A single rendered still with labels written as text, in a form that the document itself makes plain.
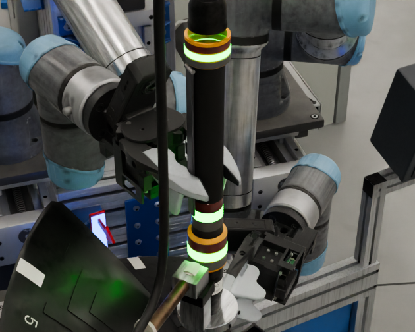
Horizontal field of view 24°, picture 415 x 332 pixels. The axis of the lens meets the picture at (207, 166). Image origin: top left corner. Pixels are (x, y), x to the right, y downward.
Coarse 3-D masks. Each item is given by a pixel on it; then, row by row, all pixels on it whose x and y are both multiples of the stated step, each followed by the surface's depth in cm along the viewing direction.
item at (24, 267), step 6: (18, 264) 95; (24, 264) 96; (30, 264) 97; (18, 270) 95; (24, 270) 96; (30, 270) 96; (36, 270) 97; (30, 276) 96; (36, 276) 96; (42, 276) 97; (36, 282) 96; (42, 282) 97
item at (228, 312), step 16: (176, 272) 102; (208, 272) 103; (192, 288) 101; (208, 288) 103; (192, 304) 105; (208, 304) 106; (224, 304) 110; (192, 320) 107; (208, 320) 107; (224, 320) 108
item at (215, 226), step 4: (192, 220) 102; (220, 220) 101; (192, 224) 102; (196, 224) 101; (200, 224) 101; (204, 224) 101; (208, 224) 100; (212, 224) 101; (216, 224) 101; (220, 224) 101; (196, 228) 101; (200, 228) 101; (204, 228) 101; (208, 228) 101; (212, 228) 101; (216, 228) 101
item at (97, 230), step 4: (96, 216) 141; (100, 216) 142; (104, 216) 142; (92, 220) 141; (96, 220) 142; (104, 220) 142; (92, 224) 142; (96, 224) 142; (104, 224) 143; (92, 228) 142; (96, 228) 143; (100, 228) 143; (96, 232) 143; (100, 232) 143; (100, 236) 144; (104, 236) 144; (104, 240) 145
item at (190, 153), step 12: (192, 72) 89; (192, 84) 90; (192, 96) 91; (192, 108) 92; (192, 120) 93; (192, 132) 94; (192, 144) 95; (192, 156) 96; (192, 168) 96; (192, 204) 99
